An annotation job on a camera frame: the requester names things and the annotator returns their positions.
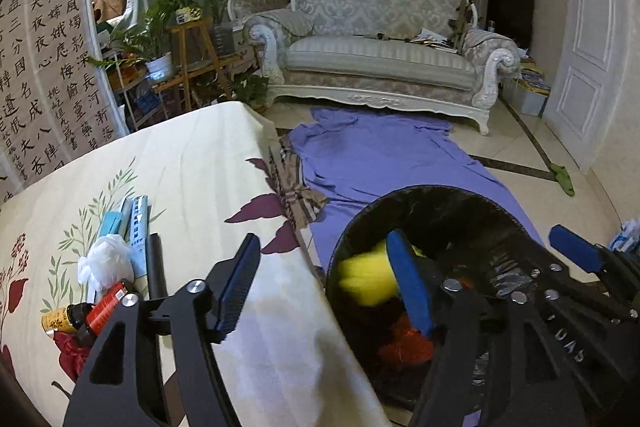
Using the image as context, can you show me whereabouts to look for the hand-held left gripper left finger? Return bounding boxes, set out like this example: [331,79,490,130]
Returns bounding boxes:
[62,233,262,427]

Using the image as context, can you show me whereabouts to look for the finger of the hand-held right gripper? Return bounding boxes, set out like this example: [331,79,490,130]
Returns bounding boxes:
[548,224,640,308]
[504,238,621,327]

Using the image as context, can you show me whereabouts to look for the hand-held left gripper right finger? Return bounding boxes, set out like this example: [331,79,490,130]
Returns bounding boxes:
[386,229,577,427]

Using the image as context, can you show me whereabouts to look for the black round trash bin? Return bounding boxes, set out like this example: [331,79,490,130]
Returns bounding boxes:
[324,186,556,415]

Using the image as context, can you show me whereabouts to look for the white plastic bag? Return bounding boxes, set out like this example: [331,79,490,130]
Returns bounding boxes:
[76,234,137,303]

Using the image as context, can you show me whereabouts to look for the yellow crumpled item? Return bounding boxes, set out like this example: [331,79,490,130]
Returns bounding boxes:
[337,242,416,307]

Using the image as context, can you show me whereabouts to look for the blue white packet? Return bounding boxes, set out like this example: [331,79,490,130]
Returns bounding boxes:
[610,219,640,256]

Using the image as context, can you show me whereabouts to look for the orange mesh net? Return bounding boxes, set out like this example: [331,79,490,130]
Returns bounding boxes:
[377,314,434,366]

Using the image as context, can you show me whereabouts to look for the green rag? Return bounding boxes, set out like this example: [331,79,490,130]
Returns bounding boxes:
[549,162,576,196]

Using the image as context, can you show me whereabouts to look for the black cylinder tube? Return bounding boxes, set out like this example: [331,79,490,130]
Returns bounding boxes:
[144,233,169,299]

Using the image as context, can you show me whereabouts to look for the plaid cloth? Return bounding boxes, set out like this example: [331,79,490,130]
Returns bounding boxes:
[267,134,331,228]

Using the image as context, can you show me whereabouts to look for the cream floral tablecloth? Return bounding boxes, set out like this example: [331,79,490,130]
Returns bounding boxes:
[0,101,391,427]

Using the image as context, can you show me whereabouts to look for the purple cloth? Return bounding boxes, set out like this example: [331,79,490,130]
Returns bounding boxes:
[289,107,546,280]

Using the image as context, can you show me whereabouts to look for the red label dark bottle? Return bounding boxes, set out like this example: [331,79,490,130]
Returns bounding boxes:
[75,281,132,348]

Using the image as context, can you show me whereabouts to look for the grey long flat box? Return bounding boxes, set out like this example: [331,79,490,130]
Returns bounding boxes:
[121,198,136,238]

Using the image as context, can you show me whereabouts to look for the teal small box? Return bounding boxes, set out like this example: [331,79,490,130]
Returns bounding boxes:
[97,212,128,240]

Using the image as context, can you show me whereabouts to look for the clear storage box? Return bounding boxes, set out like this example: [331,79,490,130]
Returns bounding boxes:
[502,76,551,118]

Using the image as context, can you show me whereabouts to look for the red crumpled wrapper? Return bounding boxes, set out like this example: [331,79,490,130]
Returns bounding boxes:
[52,332,93,381]

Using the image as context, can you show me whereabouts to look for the yellow label brown bottle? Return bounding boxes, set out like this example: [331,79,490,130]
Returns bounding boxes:
[41,302,96,336]

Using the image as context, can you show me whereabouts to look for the white panel door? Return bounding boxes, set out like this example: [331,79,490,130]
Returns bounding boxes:
[542,0,632,174]

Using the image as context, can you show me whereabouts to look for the small leafy plant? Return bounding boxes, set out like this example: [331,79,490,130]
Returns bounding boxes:
[231,74,271,110]

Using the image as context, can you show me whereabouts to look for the ornate white sofa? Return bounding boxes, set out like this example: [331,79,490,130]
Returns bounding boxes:
[243,0,522,136]

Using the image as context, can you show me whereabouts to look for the green plant in white pot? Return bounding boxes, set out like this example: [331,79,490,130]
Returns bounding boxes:
[144,0,202,80]

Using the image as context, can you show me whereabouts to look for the wooden plant stand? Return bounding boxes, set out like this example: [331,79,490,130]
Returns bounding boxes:
[155,19,237,112]

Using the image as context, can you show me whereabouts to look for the papers on sofa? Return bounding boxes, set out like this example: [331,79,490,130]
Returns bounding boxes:
[409,28,459,54]

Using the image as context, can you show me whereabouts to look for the long leaf green plant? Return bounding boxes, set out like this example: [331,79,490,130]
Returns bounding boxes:
[87,27,151,74]

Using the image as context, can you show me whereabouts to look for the beige throw cloth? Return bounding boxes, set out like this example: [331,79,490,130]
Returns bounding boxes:
[260,9,314,39]

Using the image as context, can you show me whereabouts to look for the calligraphy scroll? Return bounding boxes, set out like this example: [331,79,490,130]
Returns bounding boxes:
[0,0,126,208]

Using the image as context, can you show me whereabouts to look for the metal wire rack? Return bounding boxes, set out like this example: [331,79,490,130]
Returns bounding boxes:
[107,52,152,134]

